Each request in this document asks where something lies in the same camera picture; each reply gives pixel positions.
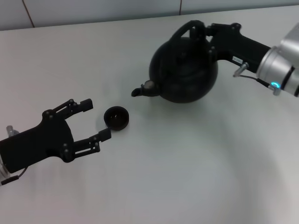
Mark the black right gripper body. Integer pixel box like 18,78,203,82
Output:
209,23,272,73

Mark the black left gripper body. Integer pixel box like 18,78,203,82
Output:
0,109,74,174

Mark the small dark teacup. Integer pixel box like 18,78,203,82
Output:
103,105,130,131

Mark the black round teapot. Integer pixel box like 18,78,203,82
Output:
130,20,219,104

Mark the right gripper cable with plug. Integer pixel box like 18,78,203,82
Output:
233,62,281,96

